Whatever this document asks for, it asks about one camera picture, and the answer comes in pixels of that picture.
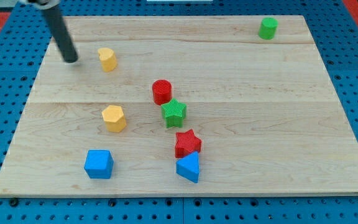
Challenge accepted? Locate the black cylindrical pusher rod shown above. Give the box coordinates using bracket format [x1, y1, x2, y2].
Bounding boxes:
[42, 3, 78, 63]

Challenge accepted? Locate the silver rod mount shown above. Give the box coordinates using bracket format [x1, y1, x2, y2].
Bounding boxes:
[19, 0, 60, 9]

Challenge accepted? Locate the yellow heart block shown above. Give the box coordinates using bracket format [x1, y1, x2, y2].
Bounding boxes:
[98, 47, 117, 72]

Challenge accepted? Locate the yellow hexagon block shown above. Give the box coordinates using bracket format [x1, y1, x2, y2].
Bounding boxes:
[102, 105, 127, 133]

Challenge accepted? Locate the red cylinder block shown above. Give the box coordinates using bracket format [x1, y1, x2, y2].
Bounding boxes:
[152, 80, 172, 105]

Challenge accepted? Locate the light wooden board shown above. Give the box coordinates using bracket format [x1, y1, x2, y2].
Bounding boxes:
[0, 16, 358, 198]

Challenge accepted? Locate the green star block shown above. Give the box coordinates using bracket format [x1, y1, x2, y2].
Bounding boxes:
[161, 98, 187, 128]

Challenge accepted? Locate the blue cube block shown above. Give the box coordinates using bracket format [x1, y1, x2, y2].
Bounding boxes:
[84, 149, 114, 179]

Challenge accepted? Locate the red star block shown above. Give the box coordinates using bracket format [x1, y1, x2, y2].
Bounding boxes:
[174, 129, 202, 158]

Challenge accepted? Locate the blue triangle block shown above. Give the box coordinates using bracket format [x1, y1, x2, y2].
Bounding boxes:
[176, 151, 200, 184]

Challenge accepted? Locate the green cylinder block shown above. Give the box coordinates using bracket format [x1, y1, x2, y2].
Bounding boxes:
[258, 17, 278, 40]

